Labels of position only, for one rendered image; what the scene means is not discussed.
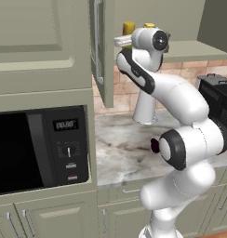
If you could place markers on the small yellow jar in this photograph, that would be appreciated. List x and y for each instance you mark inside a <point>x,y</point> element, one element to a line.
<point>149,25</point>

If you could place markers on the open olive cabinet door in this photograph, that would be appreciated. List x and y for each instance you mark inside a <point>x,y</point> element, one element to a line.
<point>106,46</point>

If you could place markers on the olive drawer front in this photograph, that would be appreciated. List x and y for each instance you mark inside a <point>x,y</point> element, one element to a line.
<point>118,190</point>

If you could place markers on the open olive wall cabinet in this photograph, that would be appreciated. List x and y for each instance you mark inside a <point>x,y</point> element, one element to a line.
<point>186,31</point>

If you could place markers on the olive wall cabinet door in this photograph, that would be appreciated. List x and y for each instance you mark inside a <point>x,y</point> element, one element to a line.
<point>37,40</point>

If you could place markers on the dark maroon round item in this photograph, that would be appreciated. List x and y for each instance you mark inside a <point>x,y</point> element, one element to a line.
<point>153,145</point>

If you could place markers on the black countertop appliance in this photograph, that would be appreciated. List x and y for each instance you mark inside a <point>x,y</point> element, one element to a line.
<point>219,99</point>

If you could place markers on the olive base cabinet door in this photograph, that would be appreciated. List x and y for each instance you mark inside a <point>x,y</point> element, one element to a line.
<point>216,210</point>
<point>62,217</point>
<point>3,223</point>
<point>124,221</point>

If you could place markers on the black built-in microwave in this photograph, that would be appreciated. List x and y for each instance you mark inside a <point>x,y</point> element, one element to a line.
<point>37,148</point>

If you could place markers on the yellow condiment bottle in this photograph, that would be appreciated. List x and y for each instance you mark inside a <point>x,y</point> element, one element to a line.
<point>128,28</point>

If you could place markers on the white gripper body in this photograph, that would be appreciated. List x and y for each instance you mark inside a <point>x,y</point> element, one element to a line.
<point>122,41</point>

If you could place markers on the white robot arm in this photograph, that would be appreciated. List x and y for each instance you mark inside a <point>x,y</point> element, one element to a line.
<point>183,99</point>

